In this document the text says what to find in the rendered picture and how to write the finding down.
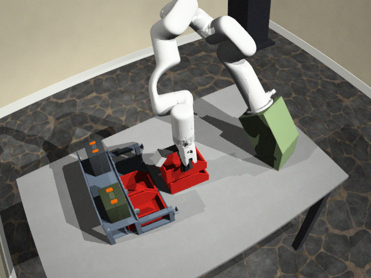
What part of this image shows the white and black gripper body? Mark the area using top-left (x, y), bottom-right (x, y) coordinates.
top-left (173, 141), bottom-right (197, 166)

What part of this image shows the red bin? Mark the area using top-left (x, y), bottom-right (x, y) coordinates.
top-left (120, 171), bottom-right (157, 197)
top-left (128, 191), bottom-right (168, 231)
top-left (162, 169), bottom-right (208, 194)
top-left (159, 146), bottom-right (206, 183)

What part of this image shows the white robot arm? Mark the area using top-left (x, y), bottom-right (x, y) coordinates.
top-left (148, 0), bottom-right (276, 167)

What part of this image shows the olive green case with orange latches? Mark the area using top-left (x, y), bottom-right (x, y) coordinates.
top-left (98, 182), bottom-right (131, 224)

